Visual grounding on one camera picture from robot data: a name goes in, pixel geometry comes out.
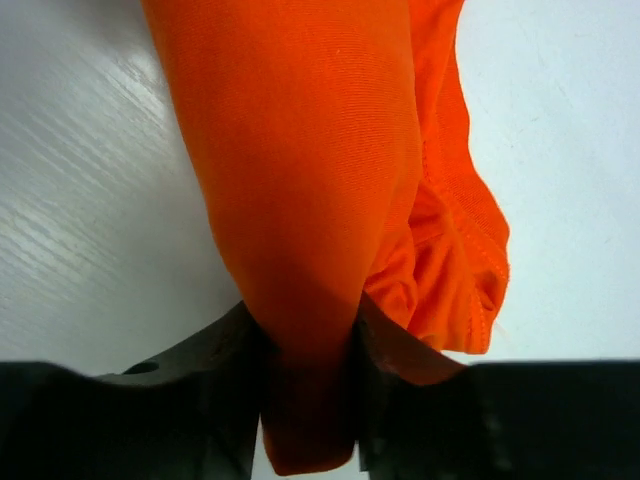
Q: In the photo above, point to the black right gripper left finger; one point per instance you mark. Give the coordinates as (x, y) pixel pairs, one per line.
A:
(189, 412)

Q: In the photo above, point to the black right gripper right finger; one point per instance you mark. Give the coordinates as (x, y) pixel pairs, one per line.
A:
(422, 415)

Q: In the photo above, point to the orange t-shirt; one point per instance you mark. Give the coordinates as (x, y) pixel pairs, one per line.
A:
(330, 141)

